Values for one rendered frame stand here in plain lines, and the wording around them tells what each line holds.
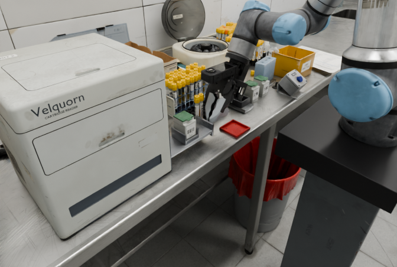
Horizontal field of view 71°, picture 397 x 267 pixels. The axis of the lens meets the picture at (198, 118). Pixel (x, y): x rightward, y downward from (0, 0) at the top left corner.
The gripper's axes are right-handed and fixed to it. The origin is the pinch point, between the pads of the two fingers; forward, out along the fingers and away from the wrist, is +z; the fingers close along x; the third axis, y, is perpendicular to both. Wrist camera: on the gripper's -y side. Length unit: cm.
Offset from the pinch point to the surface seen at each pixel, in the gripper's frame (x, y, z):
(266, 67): 6.0, 32.0, -22.7
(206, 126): -1.1, -1.8, 1.6
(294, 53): 8, 55, -34
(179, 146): -2.1, -11.3, 7.6
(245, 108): -0.1, 17.6, -6.0
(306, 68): -1, 52, -29
